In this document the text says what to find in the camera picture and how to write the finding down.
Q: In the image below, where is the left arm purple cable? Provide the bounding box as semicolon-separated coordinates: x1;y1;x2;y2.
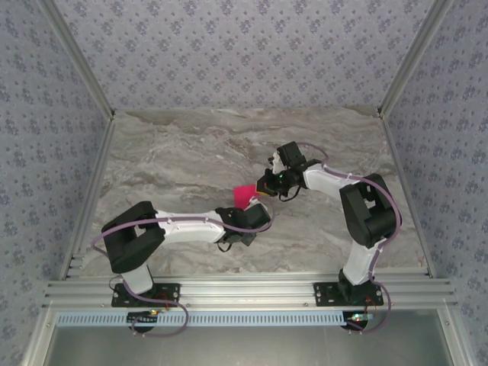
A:
93;201;276;337

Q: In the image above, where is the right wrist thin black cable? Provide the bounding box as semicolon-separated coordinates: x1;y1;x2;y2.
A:
277;186;300;202

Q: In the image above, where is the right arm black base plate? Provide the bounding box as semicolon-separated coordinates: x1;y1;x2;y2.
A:
312;281;384;307

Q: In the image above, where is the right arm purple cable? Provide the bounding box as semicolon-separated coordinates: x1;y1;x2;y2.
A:
295;141;404;336

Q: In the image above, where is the grey metal sheet panel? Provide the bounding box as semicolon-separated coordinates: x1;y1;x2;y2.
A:
40;325;457;366

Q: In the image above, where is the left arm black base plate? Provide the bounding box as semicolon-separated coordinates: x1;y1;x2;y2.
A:
111;284;181;308

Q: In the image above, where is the short aluminium frame beam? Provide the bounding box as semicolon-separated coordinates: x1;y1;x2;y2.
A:
437;307;472;366
21;307;59;366

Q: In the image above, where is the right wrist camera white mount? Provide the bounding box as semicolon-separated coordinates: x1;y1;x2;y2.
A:
267;151;285;173

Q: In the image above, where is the grey slotted cable duct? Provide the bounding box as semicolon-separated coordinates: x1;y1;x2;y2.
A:
56;310;377;328

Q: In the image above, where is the small black electronics board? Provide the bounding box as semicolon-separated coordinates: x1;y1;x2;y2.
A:
342;310;377;332
127;310;159;326

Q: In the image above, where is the aluminium frame post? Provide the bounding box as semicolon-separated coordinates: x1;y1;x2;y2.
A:
37;0;117;120
376;0;455;116

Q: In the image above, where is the pink paper sheet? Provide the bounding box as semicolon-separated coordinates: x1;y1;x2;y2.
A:
233;185;260;210

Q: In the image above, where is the aluminium mounting rail beam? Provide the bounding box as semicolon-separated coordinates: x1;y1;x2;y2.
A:
42;277;458;310

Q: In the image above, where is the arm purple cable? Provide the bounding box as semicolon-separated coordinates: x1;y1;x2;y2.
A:
93;201;276;337
295;141;404;336

